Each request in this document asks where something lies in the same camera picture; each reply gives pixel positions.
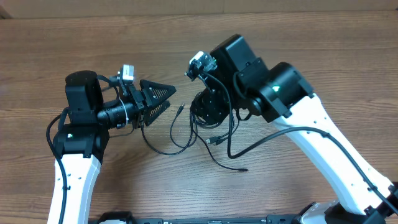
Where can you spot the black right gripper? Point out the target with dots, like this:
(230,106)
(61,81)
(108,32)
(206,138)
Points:
(209,105)

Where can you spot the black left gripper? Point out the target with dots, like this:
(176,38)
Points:
(142,106)

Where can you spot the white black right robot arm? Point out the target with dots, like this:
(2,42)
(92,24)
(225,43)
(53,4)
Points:
(236,79)

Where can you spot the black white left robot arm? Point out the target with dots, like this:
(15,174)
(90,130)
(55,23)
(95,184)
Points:
(96,104)

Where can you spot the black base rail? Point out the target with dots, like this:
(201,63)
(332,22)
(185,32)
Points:
(270,219)

